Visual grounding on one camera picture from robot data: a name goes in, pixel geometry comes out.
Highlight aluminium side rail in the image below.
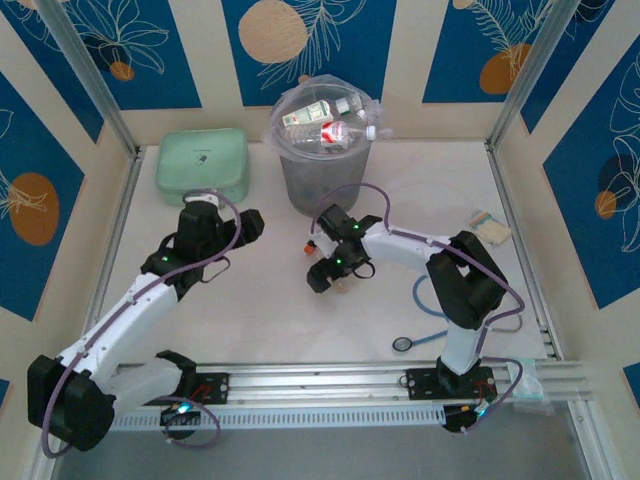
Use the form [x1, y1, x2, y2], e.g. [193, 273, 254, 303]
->
[484, 142, 564, 361]
[82, 147, 146, 346]

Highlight mint green zip pouch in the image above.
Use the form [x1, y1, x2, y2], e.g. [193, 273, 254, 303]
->
[154, 127, 251, 207]

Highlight clear teal plastic packet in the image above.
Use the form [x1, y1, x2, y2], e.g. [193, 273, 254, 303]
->
[513, 358, 556, 416]

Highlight red white label clear bottle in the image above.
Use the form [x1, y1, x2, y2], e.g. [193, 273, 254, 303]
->
[284, 119, 379, 150]

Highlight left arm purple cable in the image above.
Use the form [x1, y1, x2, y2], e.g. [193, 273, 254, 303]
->
[42, 188, 244, 459]

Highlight arm black wrist cable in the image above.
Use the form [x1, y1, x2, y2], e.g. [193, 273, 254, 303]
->
[349, 255, 376, 279]
[201, 255, 232, 284]

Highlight white green label long bottle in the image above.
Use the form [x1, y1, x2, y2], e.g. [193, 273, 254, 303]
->
[281, 99, 335, 130]

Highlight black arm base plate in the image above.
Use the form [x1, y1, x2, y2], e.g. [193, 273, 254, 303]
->
[179, 372, 231, 406]
[405, 367, 500, 401]

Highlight blue stethoscope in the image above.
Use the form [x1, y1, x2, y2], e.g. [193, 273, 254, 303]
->
[392, 274, 524, 354]

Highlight clear plastic bin liner bag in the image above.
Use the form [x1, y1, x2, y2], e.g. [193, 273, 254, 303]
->
[264, 73, 396, 156]

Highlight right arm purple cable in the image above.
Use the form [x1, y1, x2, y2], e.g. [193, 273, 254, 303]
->
[310, 183, 526, 436]

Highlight grey translucent plastic bin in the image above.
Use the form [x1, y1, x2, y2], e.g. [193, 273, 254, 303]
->
[277, 87, 374, 219]

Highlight aluminium mounting rail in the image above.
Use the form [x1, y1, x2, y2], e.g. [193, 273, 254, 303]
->
[112, 359, 586, 406]

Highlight black controller board with LED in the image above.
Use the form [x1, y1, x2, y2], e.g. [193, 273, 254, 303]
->
[159, 399, 204, 427]
[442, 399, 497, 436]

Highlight left arm black wrist cable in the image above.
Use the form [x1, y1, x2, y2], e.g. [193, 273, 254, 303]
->
[201, 255, 232, 284]

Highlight aluminium frame post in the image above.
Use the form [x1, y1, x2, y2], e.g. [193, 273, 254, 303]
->
[37, 0, 144, 159]
[484, 0, 584, 151]

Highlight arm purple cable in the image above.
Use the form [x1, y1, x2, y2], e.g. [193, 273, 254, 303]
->
[42, 188, 244, 459]
[310, 183, 526, 436]

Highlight white gauze packet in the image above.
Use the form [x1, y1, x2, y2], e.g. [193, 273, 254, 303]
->
[467, 208, 514, 247]

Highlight right arm black wrist cable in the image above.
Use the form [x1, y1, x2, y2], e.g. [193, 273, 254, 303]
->
[349, 255, 376, 279]

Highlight orange cap orange label bottle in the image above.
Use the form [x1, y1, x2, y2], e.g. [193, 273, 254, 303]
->
[303, 241, 351, 294]

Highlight grey slotted cable duct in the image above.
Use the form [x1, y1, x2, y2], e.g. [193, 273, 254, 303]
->
[109, 403, 447, 432]

